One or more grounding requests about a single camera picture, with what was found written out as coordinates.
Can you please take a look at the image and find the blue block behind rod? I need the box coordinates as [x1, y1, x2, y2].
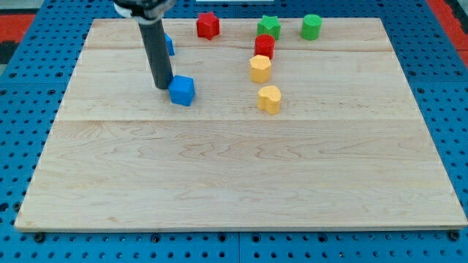
[165, 34, 175, 56]

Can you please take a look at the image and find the wooden board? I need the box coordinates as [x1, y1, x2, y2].
[15, 18, 467, 232]

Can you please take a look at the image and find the red cylinder block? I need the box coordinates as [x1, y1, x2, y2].
[254, 34, 275, 59]

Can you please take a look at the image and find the yellow heart block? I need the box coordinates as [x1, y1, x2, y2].
[257, 85, 282, 115]

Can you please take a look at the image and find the yellow hexagon block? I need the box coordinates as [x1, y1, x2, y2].
[249, 55, 271, 83]

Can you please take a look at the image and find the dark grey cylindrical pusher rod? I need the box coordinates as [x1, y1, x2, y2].
[139, 20, 173, 89]

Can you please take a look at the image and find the red star block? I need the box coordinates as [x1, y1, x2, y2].
[196, 12, 220, 40]

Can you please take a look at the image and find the green cylinder block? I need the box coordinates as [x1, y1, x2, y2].
[301, 14, 322, 41]

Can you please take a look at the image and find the blue cube block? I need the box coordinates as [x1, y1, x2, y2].
[168, 75, 195, 107]

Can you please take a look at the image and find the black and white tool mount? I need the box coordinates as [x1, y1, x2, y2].
[113, 0, 176, 25]

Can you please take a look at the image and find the green star block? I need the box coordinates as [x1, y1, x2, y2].
[257, 15, 281, 40]

